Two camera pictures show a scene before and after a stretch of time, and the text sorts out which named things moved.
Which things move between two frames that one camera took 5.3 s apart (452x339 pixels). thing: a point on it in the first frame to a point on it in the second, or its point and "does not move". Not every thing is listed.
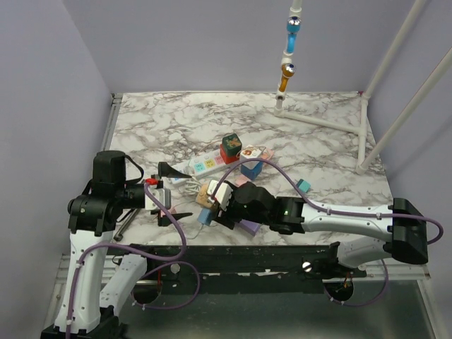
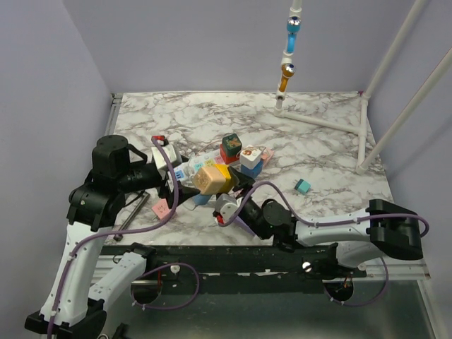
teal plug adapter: x=304 y=186 does not move
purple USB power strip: x=249 y=227 does not move
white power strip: x=196 y=167 does not move
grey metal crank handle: x=119 y=235 does not move
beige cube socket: x=202 y=197 to x=209 y=180
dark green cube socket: x=232 y=145 does not move
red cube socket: x=227 y=159 does not move
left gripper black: x=166 y=170 to x=164 y=189
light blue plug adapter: x=205 y=216 to x=201 y=198
